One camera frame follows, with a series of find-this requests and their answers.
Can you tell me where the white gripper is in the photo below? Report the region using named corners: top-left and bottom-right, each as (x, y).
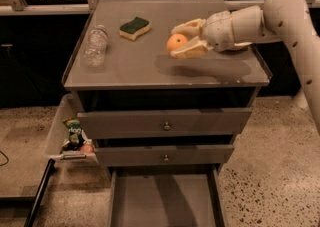
top-left (169, 6), bottom-right (265, 59)

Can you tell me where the orange fruit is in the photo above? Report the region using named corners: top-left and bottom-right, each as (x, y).
top-left (166, 34), bottom-right (188, 53)

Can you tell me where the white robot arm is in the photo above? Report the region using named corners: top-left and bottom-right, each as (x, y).
top-left (170, 0), bottom-right (320, 132)

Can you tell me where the grey top drawer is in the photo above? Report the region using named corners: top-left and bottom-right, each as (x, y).
top-left (77, 108), bottom-right (252, 139)

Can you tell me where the grey drawer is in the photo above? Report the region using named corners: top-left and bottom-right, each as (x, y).
top-left (95, 145), bottom-right (234, 167)
top-left (107, 165), bottom-right (229, 227)
top-left (77, 108), bottom-right (252, 139)

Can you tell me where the grey drawer cabinet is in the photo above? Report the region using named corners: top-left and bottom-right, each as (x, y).
top-left (62, 0), bottom-right (273, 172)

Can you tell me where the grey middle drawer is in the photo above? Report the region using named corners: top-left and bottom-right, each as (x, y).
top-left (95, 145), bottom-right (234, 167)

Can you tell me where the grey bottom drawer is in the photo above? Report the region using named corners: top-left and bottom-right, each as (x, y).
top-left (107, 165), bottom-right (229, 227)

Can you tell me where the white paper bowl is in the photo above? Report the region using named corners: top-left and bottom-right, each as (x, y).
top-left (229, 43), bottom-right (256, 51)

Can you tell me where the green yellow sponge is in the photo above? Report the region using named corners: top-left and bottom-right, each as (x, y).
top-left (119, 17), bottom-right (150, 41)

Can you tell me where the clear plastic water bottle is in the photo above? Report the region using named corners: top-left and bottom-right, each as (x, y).
top-left (83, 25), bottom-right (108, 67)

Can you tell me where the small red fruit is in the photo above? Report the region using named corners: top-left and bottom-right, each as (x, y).
top-left (80, 144), bottom-right (94, 153)

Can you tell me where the green snack bag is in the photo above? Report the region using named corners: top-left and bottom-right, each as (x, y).
top-left (63, 118), bottom-right (83, 145)

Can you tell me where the clear plastic side bin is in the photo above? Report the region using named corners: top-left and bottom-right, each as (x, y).
top-left (45, 94), bottom-right (97, 164)

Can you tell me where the black floor bar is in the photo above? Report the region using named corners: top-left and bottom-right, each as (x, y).
top-left (24, 159), bottom-right (55, 227)

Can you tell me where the black cable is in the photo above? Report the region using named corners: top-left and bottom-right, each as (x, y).
top-left (0, 149), bottom-right (10, 167)

